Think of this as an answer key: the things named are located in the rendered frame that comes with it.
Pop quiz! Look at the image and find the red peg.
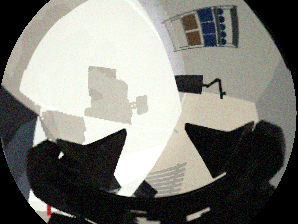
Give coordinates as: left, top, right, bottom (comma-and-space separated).
47, 204, 52, 216

